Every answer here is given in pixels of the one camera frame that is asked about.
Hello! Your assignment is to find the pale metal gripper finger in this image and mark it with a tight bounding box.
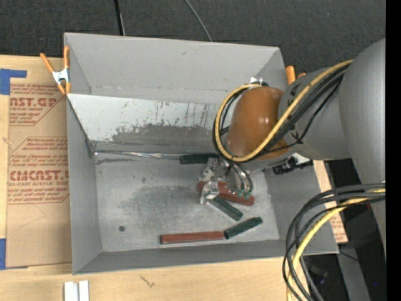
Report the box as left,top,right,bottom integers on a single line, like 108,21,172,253
199,181,220,205
199,157,221,182

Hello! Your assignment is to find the dark green flat block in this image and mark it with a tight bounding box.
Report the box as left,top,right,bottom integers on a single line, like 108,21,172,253
223,216,264,240
209,196,244,222
179,153,221,166

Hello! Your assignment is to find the red-brown flat block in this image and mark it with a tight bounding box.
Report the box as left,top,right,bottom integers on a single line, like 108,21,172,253
196,180,256,207
159,230,226,245

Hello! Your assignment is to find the grey metal bin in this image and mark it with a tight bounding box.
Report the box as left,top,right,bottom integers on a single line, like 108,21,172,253
63,32,341,275

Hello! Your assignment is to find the brown cardboard board red print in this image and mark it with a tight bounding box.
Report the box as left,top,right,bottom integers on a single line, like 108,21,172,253
0,54,73,270

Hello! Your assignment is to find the black cylinder on white bracket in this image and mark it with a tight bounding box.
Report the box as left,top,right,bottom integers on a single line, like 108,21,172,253
271,155,314,176

